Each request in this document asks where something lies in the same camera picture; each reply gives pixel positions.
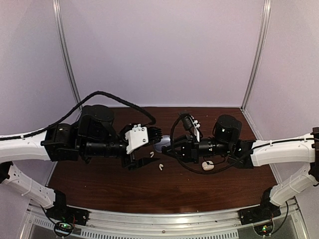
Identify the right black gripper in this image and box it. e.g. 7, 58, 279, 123
162, 133, 232, 164

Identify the purple earbud charging case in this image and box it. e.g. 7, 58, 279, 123
154, 135, 170, 153

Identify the white earbud charging case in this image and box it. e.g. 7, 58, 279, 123
201, 161, 215, 171

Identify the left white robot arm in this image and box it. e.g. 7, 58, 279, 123
0, 105, 162, 221

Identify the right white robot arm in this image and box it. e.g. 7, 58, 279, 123
161, 113, 319, 220

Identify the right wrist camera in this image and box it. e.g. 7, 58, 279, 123
178, 112, 202, 142

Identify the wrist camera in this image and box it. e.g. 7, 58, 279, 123
125, 124, 162, 154
178, 112, 202, 142

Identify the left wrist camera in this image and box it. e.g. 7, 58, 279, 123
125, 124, 162, 154

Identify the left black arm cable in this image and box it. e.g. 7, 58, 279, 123
0, 91, 157, 141

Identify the front aluminium rail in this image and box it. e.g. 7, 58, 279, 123
21, 203, 309, 239

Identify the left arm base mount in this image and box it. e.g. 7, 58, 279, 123
46, 196, 89, 226

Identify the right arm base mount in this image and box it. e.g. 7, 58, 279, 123
238, 193, 281, 225

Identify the right aluminium frame post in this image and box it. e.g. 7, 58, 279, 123
241, 0, 272, 111

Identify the aluminium frame post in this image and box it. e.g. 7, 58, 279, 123
241, 0, 272, 111
52, 0, 81, 103

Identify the left aluminium frame post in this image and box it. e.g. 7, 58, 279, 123
52, 0, 81, 103

